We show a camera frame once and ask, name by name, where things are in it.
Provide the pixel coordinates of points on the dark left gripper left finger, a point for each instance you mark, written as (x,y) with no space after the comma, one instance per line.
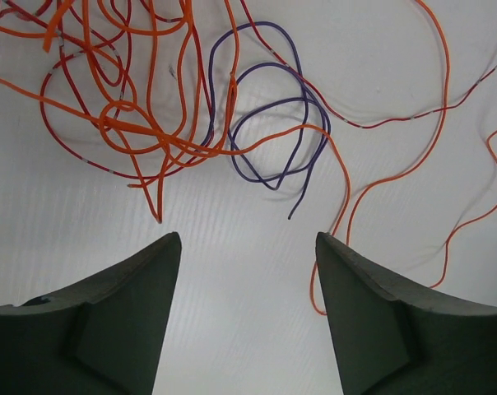
(100,335)

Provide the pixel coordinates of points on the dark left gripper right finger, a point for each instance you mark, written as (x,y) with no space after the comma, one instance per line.
(392,335)

